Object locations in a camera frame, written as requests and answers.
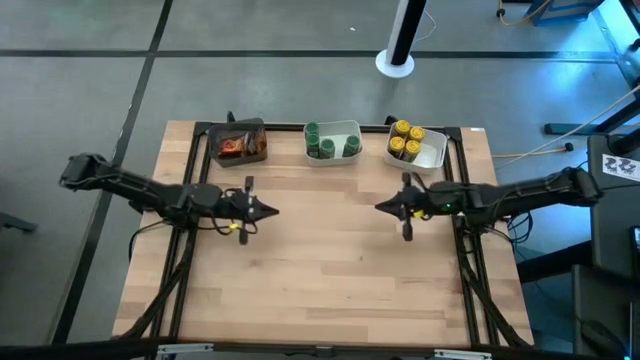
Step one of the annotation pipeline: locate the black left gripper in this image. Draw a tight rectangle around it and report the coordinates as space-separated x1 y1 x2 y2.
219 175 280 246

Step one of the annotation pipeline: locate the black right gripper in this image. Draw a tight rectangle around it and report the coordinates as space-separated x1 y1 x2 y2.
374 172 444 242

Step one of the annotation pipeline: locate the white plastic bin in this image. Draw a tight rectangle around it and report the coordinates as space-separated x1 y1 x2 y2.
302 119 364 168
383 122 449 175

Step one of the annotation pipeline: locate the dark grey plastic bin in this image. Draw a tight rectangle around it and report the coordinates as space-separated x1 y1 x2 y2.
206 117 269 169

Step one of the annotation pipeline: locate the black white pole round base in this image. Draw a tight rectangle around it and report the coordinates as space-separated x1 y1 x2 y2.
374 0 431 80

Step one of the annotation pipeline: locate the black stand base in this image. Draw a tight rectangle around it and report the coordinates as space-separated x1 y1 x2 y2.
543 97 640 137

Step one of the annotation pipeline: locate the black side table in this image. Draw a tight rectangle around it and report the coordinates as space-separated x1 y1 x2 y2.
585 133 640 281

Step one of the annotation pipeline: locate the white printed sticker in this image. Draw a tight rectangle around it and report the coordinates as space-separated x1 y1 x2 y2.
601 152 640 183

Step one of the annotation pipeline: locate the black equipment case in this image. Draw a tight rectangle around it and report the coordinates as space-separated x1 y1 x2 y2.
572 263 640 359

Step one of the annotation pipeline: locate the black foreground beam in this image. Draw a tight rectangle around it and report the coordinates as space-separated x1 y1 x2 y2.
0 335 640 360

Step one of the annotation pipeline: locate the dark grey stand foot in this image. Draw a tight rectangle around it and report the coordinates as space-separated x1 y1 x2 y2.
0 211 39 235

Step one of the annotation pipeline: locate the blue metal cart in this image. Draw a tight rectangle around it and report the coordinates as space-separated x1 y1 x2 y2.
527 0 606 27

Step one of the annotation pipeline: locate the black metal table frame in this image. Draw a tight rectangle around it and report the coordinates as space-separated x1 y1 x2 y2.
148 119 532 350

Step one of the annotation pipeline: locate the black cable bundle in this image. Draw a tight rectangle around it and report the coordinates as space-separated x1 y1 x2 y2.
457 234 532 350
117 227 199 342

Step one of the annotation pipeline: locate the silver metal bracket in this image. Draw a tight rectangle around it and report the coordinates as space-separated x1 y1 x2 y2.
432 348 494 360
155 342 215 359

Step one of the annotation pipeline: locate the yellow floor cable black plug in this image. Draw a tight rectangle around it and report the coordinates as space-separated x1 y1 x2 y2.
492 141 575 160

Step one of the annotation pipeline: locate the silver aluminium frame leg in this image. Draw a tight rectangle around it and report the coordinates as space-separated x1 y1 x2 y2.
592 0 640 89

